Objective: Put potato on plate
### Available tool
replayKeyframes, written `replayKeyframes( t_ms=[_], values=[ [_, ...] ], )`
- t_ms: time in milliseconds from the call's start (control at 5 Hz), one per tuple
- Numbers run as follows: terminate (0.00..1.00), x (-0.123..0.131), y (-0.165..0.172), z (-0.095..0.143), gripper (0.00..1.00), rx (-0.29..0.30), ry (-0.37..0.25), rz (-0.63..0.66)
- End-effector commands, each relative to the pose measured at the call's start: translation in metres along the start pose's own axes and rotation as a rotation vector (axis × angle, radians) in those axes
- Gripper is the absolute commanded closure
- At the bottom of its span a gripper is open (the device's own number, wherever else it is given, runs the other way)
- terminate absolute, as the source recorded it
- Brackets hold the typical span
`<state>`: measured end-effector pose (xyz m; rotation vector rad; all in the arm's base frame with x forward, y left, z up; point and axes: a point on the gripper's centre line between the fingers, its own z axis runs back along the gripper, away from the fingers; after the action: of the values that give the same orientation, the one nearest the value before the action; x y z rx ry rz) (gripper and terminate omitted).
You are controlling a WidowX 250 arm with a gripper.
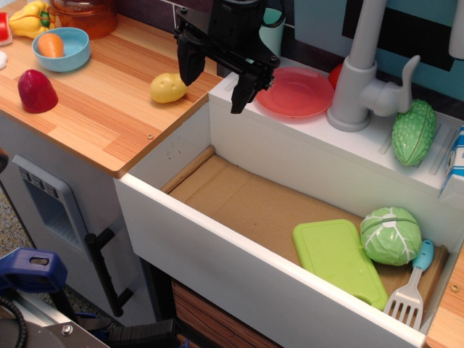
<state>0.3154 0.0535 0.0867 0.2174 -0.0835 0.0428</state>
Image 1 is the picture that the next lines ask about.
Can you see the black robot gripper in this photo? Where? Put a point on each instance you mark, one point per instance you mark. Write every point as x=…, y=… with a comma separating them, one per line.
x=229, y=34

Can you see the yellow toy potato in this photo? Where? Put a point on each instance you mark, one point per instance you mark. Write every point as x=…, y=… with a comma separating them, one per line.
x=167, y=87

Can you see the pink plastic plate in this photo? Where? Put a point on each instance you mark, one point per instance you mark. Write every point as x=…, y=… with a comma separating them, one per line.
x=297, y=92

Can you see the teal plastic cup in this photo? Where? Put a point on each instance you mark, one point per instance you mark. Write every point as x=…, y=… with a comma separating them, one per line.
x=271, y=32

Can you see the red toy tomato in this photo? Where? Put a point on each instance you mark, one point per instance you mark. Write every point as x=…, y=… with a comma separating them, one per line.
x=333, y=76

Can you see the orange transparent pot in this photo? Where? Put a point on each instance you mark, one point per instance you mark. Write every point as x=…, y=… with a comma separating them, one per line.
x=97, y=18

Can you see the grey toy faucet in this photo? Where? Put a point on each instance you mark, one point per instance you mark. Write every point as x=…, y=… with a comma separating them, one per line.
x=358, y=91

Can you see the blue plastic bowl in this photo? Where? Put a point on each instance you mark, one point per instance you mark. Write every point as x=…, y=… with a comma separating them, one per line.
x=77, y=51

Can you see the orange toy carrot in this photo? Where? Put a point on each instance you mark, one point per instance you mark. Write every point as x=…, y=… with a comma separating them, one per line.
x=50, y=45

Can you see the dark red toy vegetable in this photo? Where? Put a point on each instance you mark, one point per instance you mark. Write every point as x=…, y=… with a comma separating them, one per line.
x=36, y=92

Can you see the yellow toy bell pepper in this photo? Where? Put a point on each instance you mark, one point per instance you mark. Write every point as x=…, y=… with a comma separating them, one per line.
x=32, y=20

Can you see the green toy bitter gourd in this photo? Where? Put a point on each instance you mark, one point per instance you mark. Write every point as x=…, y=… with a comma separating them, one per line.
x=413, y=133

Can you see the white toy sink basin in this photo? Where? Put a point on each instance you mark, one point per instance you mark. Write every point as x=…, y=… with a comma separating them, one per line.
x=354, y=171

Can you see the grey toy oven door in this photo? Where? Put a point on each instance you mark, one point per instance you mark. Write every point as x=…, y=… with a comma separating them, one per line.
x=56, y=204

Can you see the lime green cutting board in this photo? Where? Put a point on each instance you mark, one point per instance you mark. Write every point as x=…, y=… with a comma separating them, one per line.
x=332, y=250

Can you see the red white toy item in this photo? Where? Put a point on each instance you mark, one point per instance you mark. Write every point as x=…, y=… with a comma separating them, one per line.
x=5, y=31

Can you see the green toy cabbage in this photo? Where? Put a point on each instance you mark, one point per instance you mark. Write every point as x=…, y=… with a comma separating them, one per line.
x=391, y=236

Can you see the blue white milk carton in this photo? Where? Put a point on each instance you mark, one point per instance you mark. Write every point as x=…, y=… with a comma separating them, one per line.
x=452, y=187

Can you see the blue clamp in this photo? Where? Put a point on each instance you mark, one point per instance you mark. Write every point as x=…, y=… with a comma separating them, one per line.
x=32, y=271

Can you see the black cabinet door handle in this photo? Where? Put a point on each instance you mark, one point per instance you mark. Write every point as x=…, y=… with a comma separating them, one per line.
x=95, y=244

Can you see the grey spatula blue handle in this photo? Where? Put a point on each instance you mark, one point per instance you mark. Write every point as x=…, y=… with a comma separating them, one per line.
x=406, y=303

